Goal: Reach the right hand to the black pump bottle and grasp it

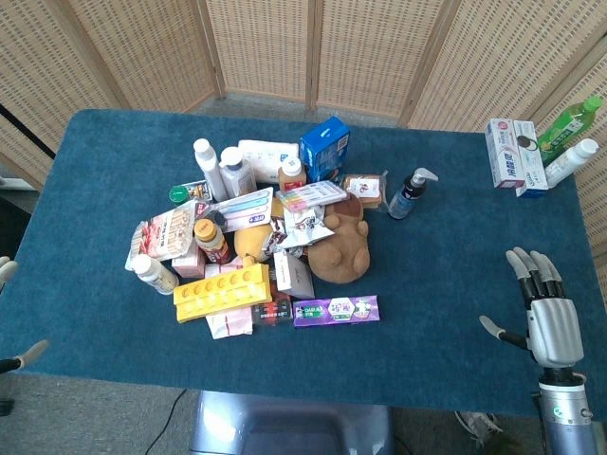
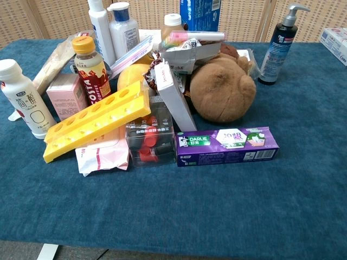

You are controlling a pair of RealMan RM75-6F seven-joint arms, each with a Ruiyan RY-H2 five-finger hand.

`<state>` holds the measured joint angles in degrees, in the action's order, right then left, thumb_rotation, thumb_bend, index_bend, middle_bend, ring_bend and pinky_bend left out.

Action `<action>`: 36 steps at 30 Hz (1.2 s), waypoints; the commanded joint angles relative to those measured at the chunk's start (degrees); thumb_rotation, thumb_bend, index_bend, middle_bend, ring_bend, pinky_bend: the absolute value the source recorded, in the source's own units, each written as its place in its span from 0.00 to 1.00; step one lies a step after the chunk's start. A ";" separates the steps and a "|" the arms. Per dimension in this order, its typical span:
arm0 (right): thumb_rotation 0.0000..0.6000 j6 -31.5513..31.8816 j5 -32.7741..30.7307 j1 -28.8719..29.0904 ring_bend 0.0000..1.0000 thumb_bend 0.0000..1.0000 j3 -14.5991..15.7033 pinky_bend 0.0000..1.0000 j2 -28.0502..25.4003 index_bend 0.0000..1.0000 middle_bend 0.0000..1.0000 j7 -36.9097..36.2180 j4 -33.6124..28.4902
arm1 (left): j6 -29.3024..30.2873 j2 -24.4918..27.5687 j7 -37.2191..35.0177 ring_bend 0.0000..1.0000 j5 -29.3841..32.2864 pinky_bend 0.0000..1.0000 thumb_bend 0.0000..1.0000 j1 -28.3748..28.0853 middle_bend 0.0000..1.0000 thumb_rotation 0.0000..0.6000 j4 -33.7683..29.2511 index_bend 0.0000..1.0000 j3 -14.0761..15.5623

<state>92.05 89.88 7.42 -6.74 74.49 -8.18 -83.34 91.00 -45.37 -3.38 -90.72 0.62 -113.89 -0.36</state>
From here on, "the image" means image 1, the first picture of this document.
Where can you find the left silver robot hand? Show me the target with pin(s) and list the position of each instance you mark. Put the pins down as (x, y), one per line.
(9, 270)

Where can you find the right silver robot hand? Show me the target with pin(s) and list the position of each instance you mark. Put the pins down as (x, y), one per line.
(555, 327)

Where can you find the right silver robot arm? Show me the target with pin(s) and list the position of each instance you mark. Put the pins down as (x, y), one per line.
(568, 412)

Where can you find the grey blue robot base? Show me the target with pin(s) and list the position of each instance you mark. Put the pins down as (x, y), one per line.
(289, 424)

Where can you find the small milky white bottle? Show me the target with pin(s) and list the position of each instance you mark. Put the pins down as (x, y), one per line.
(154, 274)

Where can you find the white bottle round cap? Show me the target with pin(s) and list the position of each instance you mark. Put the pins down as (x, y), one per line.
(569, 162)

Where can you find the green tea bottle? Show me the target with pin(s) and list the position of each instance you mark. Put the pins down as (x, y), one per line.
(564, 130)

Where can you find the dark blue pump bottle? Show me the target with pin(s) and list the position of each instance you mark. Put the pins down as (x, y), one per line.
(407, 194)

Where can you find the orange cap drink bottle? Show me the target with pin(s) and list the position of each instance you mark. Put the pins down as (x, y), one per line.
(212, 241)

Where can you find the tall white cap bottle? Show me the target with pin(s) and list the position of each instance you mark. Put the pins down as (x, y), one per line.
(210, 168)

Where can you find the grey bottle white cap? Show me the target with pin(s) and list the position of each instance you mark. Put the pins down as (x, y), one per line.
(235, 174)

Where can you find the brown bottle white cap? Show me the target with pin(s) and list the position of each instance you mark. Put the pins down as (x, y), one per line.
(291, 175)

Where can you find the red white snack bag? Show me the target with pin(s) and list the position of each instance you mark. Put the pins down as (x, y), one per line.
(166, 234)

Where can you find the white blue carton box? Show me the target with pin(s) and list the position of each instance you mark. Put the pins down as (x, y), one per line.
(530, 158)

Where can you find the pink box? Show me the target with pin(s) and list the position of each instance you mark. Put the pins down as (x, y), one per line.
(189, 263)

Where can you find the red white toothpaste box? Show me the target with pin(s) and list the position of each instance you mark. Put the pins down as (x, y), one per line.
(505, 152)

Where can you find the green lid can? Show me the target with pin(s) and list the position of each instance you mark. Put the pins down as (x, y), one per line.
(179, 194)

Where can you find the yellow egg-shaped box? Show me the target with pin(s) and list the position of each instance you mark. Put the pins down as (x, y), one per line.
(220, 296)

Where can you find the white pink paper packet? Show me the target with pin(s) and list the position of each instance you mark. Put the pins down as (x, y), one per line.
(227, 324)

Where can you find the brown plush toy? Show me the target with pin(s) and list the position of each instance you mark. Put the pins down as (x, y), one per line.
(343, 246)

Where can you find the brown bread snack pack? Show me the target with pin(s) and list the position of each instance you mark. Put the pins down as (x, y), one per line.
(365, 188)

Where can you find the yellow plush toy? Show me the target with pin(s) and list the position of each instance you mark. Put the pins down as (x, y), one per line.
(251, 244)

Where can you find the blue felt table cloth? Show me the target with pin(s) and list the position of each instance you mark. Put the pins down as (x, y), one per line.
(303, 265)

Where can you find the black red small box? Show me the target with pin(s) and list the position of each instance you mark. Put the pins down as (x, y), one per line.
(271, 310)

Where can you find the white small carton box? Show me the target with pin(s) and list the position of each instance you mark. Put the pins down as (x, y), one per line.
(294, 277)

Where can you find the silver foil snack packet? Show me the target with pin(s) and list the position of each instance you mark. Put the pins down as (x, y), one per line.
(301, 230)

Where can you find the coloured pen set pack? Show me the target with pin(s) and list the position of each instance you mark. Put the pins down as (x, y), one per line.
(310, 195)

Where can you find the white tissue pack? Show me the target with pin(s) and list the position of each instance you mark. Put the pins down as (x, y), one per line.
(265, 158)

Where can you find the blue biscuit box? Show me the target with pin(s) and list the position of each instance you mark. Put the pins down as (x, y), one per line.
(325, 148)

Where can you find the wicker folding screen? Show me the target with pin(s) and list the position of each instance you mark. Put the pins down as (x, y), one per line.
(303, 52)

